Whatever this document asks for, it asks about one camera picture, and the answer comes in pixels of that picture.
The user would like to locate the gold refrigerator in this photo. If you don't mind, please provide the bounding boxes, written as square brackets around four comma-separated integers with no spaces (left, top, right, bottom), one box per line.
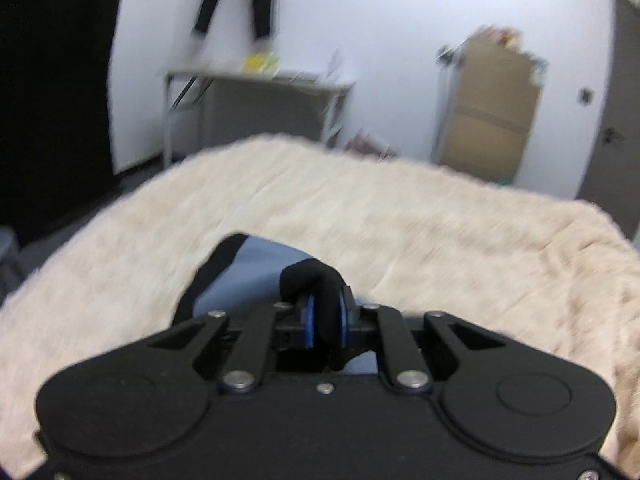
[431,35,546,186]

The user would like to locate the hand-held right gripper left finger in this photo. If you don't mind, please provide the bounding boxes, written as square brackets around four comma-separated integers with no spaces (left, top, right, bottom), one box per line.
[147,294,316,393]

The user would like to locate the cream fluffy blanket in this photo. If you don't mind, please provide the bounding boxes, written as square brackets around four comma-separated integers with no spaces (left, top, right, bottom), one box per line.
[0,132,640,480]

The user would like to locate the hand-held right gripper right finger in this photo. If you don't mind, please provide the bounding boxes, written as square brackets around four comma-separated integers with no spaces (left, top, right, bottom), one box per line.
[339,284,507,393]

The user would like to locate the grey folding table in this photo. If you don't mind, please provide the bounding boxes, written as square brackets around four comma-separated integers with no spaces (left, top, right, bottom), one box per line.
[162,57,356,168]

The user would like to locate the grey door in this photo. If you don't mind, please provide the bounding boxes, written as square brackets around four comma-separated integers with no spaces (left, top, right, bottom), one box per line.
[575,0,640,241]

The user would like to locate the black striped hanging pants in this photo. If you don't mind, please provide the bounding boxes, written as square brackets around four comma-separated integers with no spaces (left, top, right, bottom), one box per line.
[191,0,278,41]

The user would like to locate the black and blue garment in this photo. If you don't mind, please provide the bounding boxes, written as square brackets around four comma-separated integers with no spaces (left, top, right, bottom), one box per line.
[172,232,426,376]

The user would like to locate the yellow tissue box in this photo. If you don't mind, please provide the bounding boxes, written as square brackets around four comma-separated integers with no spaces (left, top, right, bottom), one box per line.
[242,52,278,73]

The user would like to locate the black curtain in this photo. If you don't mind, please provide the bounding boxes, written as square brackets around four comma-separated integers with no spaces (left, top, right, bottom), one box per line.
[0,0,131,241]

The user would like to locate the pink hair dryer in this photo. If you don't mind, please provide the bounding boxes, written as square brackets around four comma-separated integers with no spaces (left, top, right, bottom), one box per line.
[345,127,401,161]

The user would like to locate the grey-blue chair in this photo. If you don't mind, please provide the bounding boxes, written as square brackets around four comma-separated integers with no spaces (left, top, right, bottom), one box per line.
[0,225,26,286]

